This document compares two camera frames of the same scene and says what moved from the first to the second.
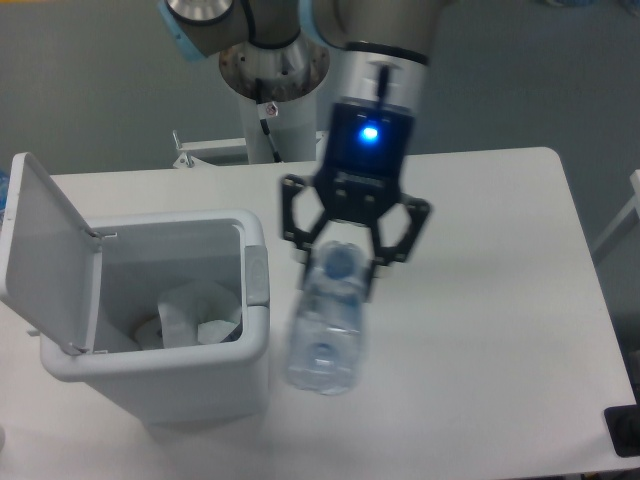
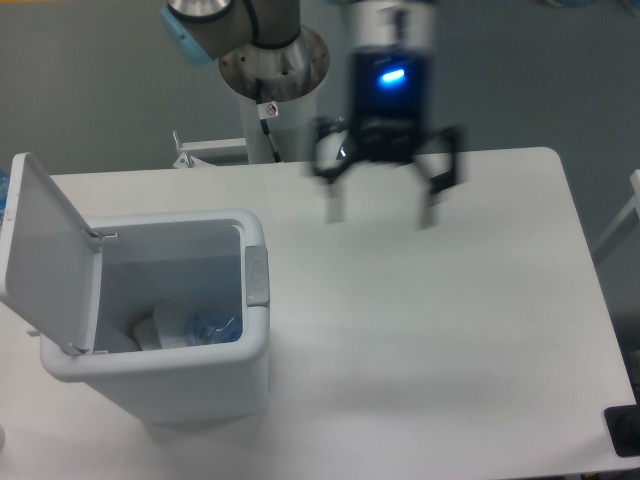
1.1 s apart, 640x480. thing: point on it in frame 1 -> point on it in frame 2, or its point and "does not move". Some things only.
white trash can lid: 51,259 does not move
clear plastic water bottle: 325,343 -> 219,325
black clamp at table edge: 623,426 does not move
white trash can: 181,331 does not move
